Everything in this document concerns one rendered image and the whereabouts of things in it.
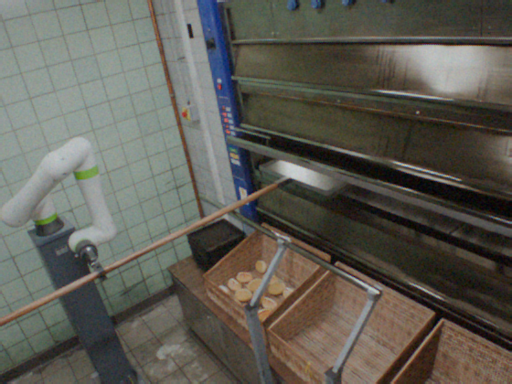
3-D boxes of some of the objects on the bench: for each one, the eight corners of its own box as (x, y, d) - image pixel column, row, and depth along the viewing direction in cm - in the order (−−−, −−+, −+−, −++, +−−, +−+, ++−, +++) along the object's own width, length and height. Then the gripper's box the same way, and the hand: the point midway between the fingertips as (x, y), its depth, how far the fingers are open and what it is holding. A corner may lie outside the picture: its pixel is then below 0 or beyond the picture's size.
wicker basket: (341, 302, 221) (337, 259, 209) (435, 359, 177) (438, 311, 166) (269, 352, 198) (260, 308, 187) (358, 431, 154) (356, 383, 143)
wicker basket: (271, 259, 268) (263, 220, 256) (336, 297, 225) (333, 255, 213) (206, 296, 244) (195, 257, 233) (266, 347, 201) (257, 304, 189)
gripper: (90, 235, 189) (105, 256, 171) (101, 264, 196) (117, 287, 178) (74, 241, 186) (88, 263, 167) (86, 271, 193) (101, 294, 174)
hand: (101, 272), depth 175 cm, fingers closed on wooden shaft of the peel, 3 cm apart
